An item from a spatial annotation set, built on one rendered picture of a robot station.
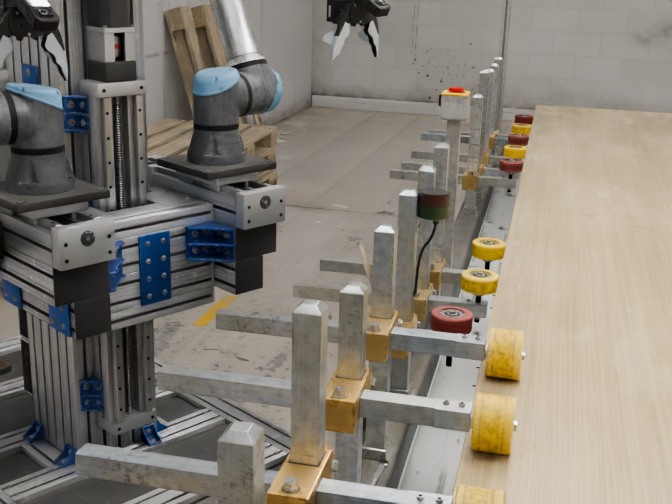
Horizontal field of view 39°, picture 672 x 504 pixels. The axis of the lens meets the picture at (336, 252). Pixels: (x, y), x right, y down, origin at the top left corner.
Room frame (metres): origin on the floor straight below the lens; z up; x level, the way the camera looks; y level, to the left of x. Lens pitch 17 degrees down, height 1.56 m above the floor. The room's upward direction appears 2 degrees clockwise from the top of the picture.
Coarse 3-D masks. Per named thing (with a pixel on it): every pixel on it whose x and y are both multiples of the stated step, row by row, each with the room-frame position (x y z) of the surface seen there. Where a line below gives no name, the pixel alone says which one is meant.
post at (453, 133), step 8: (448, 120) 2.48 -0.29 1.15; (448, 128) 2.48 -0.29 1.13; (456, 128) 2.47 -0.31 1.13; (448, 136) 2.48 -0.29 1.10; (456, 136) 2.47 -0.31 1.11; (448, 144) 2.48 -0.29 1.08; (456, 144) 2.47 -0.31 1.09; (456, 152) 2.47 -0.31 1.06; (456, 160) 2.47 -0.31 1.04; (448, 168) 2.48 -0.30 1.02; (456, 168) 2.47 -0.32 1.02; (448, 176) 2.48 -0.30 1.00; (456, 176) 2.47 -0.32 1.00; (448, 184) 2.48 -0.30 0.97; (456, 184) 2.48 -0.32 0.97; (456, 192) 2.50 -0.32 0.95; (448, 224) 2.47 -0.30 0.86; (448, 232) 2.47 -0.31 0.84; (448, 240) 2.47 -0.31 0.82; (448, 248) 2.47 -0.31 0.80; (448, 256) 2.47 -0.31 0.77; (448, 264) 2.47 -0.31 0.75
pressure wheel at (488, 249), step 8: (480, 240) 2.19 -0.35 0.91; (488, 240) 2.17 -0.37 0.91; (496, 240) 2.19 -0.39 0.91; (472, 248) 2.17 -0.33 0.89; (480, 248) 2.14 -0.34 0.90; (488, 248) 2.13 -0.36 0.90; (496, 248) 2.13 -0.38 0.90; (504, 248) 2.15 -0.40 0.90; (480, 256) 2.14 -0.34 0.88; (488, 256) 2.13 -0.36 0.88; (496, 256) 2.13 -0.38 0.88; (488, 264) 2.17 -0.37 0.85
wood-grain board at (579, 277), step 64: (576, 128) 3.87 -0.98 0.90; (640, 128) 3.91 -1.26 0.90; (576, 192) 2.73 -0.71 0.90; (640, 192) 2.76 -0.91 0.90; (512, 256) 2.08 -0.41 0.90; (576, 256) 2.10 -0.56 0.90; (640, 256) 2.11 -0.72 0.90; (512, 320) 1.67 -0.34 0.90; (576, 320) 1.68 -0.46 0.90; (640, 320) 1.69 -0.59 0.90; (512, 384) 1.39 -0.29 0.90; (576, 384) 1.40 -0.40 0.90; (640, 384) 1.40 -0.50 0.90; (512, 448) 1.18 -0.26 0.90; (576, 448) 1.19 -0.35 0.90; (640, 448) 1.19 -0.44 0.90
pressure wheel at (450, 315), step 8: (432, 312) 1.69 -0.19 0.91; (440, 312) 1.70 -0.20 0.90; (448, 312) 1.69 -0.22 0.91; (456, 312) 1.69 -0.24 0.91; (464, 312) 1.69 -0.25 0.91; (432, 320) 1.68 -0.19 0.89; (440, 320) 1.66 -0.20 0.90; (448, 320) 1.65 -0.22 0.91; (456, 320) 1.65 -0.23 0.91; (464, 320) 1.66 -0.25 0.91; (472, 320) 1.68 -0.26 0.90; (432, 328) 1.68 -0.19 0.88; (440, 328) 1.66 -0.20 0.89; (448, 328) 1.65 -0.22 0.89; (456, 328) 1.65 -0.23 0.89; (464, 328) 1.66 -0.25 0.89; (448, 360) 1.68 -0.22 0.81
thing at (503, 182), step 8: (392, 176) 3.22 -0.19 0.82; (400, 176) 3.21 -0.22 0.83; (408, 176) 3.21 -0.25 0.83; (416, 176) 3.20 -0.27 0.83; (480, 176) 3.17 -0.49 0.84; (488, 176) 3.17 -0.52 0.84; (480, 184) 3.15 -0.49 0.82; (488, 184) 3.15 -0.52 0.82; (496, 184) 3.14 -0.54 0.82; (504, 184) 3.13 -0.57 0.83; (512, 184) 3.13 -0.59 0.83
